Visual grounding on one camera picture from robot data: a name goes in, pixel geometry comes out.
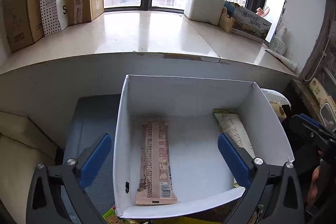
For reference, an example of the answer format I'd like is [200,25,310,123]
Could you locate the white open storage box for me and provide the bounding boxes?
[113,75,294,219]

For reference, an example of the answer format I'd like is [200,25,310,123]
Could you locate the white green snack packet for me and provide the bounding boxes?
[213,109,255,189]

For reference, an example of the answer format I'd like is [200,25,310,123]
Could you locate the tissue pack on side table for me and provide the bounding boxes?
[309,77,336,113]

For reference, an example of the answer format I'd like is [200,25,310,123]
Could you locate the blue grey table cloth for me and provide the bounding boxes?
[63,94,120,215]

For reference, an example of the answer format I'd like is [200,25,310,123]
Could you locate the dark wooden side table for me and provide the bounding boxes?
[290,80,322,122]

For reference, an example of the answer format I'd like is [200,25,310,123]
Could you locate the pink long snack bar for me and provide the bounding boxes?
[135,121,178,206]

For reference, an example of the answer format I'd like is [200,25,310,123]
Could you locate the white tube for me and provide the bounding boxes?
[266,49,297,72]

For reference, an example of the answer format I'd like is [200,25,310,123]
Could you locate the white plastic bottle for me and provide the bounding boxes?
[269,27,288,55]

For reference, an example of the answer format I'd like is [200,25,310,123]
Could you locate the printed landscape carton box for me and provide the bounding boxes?
[224,1,272,43]

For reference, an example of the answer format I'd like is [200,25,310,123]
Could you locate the small wicker basket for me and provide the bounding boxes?
[218,7,235,34]

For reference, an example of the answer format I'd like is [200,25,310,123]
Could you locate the pink figurine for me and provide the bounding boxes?
[226,0,270,18]

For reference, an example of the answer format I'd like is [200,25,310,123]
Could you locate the white foam box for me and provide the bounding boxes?
[184,0,226,26]

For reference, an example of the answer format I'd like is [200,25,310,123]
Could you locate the large brown cardboard box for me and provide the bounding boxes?
[3,0,45,52]

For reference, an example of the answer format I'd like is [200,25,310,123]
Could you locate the small open cardboard box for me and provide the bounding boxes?
[66,0,104,26]

